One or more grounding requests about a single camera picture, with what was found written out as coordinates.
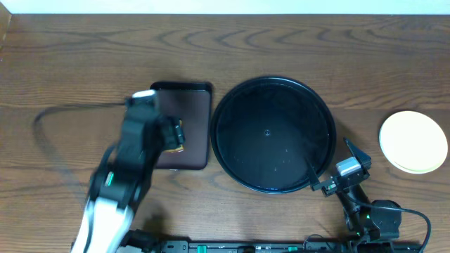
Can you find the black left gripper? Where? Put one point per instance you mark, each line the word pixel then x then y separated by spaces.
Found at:
pixel 172 133

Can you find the orange green scrub sponge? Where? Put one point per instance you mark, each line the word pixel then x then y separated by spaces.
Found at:
pixel 173 135

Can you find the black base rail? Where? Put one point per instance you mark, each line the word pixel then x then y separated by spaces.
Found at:
pixel 314 246

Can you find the black round tray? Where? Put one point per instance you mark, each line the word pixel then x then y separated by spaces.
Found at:
pixel 263 129

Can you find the yellow plate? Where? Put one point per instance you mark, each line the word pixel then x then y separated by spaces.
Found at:
pixel 413 142

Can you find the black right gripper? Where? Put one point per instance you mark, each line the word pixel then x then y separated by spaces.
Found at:
pixel 365 161

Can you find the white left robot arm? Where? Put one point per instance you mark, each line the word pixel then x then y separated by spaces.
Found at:
pixel 123 177

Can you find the black rectangular tray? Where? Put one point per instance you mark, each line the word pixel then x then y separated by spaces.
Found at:
pixel 191 102

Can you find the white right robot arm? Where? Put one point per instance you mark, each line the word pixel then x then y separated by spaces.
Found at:
pixel 375 224

